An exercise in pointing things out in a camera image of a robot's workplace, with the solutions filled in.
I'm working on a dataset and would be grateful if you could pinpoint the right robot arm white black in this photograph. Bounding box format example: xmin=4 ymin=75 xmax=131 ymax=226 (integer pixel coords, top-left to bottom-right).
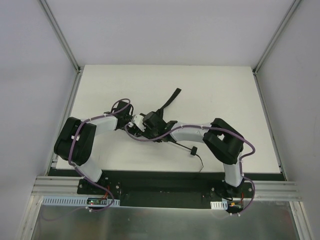
xmin=142 ymin=111 xmax=244 ymax=200

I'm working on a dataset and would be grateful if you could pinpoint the left white cable duct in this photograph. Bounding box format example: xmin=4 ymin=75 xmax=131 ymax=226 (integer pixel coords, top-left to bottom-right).
xmin=42 ymin=196 xmax=120 ymax=208

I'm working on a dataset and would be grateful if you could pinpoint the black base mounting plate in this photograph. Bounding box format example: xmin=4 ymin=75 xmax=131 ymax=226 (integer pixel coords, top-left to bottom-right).
xmin=47 ymin=168 xmax=287 ymax=208

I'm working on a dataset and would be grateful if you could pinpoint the circuit board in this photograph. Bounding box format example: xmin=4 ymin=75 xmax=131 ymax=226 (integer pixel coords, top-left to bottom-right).
xmin=86 ymin=197 xmax=108 ymax=205
xmin=228 ymin=201 xmax=244 ymax=209

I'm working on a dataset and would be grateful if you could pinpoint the left circuit board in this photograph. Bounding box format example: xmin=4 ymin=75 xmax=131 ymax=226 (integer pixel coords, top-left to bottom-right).
xmin=86 ymin=197 xmax=108 ymax=205

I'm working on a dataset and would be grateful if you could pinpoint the right aluminium frame post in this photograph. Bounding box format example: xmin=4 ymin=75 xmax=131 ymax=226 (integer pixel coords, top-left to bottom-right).
xmin=252 ymin=0 xmax=305 ymax=75

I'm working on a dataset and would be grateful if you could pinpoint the right circuit board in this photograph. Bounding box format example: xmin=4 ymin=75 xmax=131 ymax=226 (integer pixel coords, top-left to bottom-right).
xmin=228 ymin=201 xmax=244 ymax=209

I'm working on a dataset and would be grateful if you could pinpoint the left aluminium frame post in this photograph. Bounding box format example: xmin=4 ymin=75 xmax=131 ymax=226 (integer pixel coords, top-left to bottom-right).
xmin=37 ymin=0 xmax=85 ymax=73

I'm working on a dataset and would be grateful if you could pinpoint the right white cable duct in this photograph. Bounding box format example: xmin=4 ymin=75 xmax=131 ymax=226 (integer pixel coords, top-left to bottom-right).
xmin=210 ymin=201 xmax=233 ymax=210

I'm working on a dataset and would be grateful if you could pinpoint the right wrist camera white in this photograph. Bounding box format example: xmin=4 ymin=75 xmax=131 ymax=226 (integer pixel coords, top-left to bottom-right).
xmin=129 ymin=114 xmax=146 ymax=132

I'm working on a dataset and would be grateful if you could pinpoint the black folding umbrella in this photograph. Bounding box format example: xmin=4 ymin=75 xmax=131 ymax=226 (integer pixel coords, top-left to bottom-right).
xmin=134 ymin=87 xmax=205 ymax=173

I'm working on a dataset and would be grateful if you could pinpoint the aluminium cross rail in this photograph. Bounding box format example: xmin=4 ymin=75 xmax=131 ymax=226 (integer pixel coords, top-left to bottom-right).
xmin=31 ymin=175 xmax=83 ymax=197

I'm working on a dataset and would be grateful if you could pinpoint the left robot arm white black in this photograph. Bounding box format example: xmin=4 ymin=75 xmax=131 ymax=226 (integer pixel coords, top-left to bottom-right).
xmin=53 ymin=98 xmax=133 ymax=183

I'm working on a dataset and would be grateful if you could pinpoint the aluminium frame post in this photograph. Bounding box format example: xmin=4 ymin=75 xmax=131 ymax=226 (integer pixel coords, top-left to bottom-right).
xmin=252 ymin=0 xmax=305 ymax=75
xmin=37 ymin=0 xmax=85 ymax=73

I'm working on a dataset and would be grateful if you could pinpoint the white cable duct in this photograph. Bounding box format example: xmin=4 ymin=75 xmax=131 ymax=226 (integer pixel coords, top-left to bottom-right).
xmin=210 ymin=201 xmax=233 ymax=210
xmin=42 ymin=196 xmax=120 ymax=208

